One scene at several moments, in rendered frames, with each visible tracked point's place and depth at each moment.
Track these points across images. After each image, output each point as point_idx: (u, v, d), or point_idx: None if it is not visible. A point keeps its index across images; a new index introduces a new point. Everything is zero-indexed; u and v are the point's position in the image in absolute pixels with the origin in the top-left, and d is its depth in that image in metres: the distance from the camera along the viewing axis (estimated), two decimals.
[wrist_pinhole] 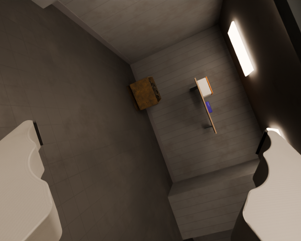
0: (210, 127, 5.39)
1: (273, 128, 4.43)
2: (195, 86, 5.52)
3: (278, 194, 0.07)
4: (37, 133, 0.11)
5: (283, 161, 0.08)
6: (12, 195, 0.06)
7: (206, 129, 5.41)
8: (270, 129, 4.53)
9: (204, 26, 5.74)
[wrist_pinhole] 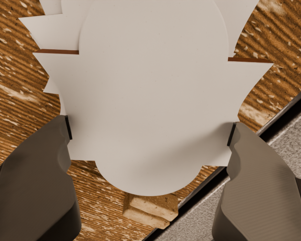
0: None
1: None
2: None
3: (251, 183, 0.07)
4: (67, 127, 0.11)
5: (252, 151, 0.09)
6: (40, 186, 0.07)
7: None
8: None
9: None
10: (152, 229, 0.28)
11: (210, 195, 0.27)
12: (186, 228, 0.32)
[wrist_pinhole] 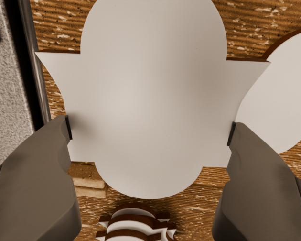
0: None
1: None
2: None
3: (251, 183, 0.07)
4: (67, 127, 0.11)
5: (252, 150, 0.09)
6: (40, 186, 0.07)
7: None
8: None
9: None
10: None
11: None
12: (13, 120, 0.26)
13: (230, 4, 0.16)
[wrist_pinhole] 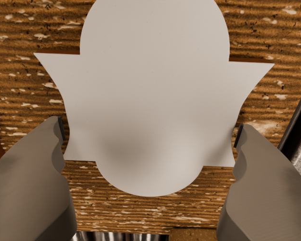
0: None
1: None
2: None
3: (257, 185, 0.07)
4: (60, 128, 0.11)
5: (259, 153, 0.09)
6: (34, 188, 0.07)
7: None
8: None
9: None
10: None
11: None
12: None
13: (25, 58, 0.11)
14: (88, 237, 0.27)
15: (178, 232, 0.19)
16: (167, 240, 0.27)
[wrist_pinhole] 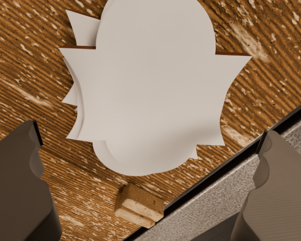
0: None
1: None
2: None
3: (278, 194, 0.07)
4: (37, 133, 0.11)
5: (283, 161, 0.08)
6: (12, 195, 0.06)
7: None
8: None
9: None
10: (136, 228, 0.31)
11: (192, 201, 0.30)
12: (167, 229, 0.35)
13: None
14: None
15: None
16: None
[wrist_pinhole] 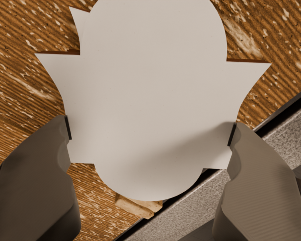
0: None
1: None
2: None
3: (251, 183, 0.07)
4: (67, 127, 0.11)
5: (252, 151, 0.09)
6: (39, 186, 0.07)
7: None
8: None
9: None
10: (136, 220, 0.32)
11: (190, 193, 0.31)
12: (166, 222, 0.36)
13: None
14: None
15: None
16: None
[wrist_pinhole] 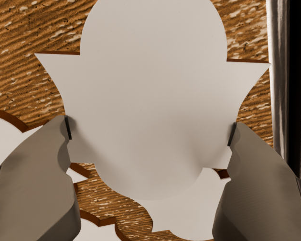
0: None
1: None
2: None
3: (251, 183, 0.07)
4: (67, 127, 0.11)
5: (252, 151, 0.09)
6: (39, 186, 0.07)
7: None
8: None
9: None
10: None
11: None
12: None
13: None
14: None
15: None
16: None
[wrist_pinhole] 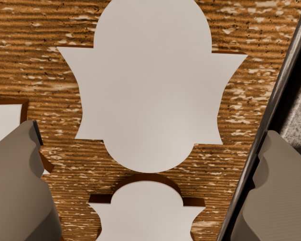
0: None
1: None
2: None
3: (278, 194, 0.07)
4: (37, 133, 0.11)
5: (283, 161, 0.08)
6: (12, 195, 0.06)
7: None
8: None
9: None
10: (286, 47, 0.13)
11: None
12: None
13: (80, 197, 0.22)
14: None
15: None
16: None
